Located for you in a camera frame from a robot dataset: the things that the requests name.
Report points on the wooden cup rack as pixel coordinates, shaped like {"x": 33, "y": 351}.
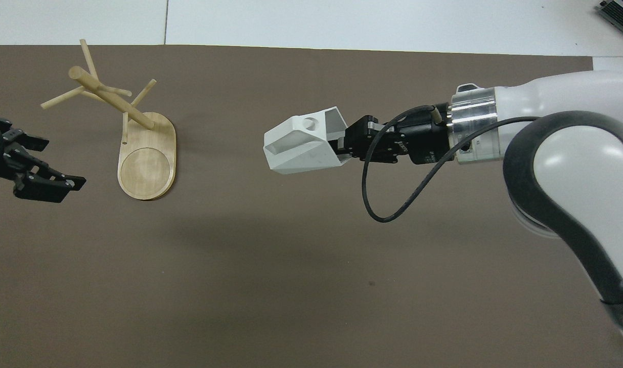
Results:
{"x": 148, "y": 158}

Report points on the grey ribbed metal box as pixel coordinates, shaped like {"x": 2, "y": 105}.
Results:
{"x": 621, "y": 11}

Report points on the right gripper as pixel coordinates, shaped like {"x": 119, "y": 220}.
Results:
{"x": 427, "y": 139}

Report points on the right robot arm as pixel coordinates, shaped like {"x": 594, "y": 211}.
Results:
{"x": 562, "y": 153}

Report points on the white angular cup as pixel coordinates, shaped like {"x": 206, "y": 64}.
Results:
{"x": 301, "y": 145}

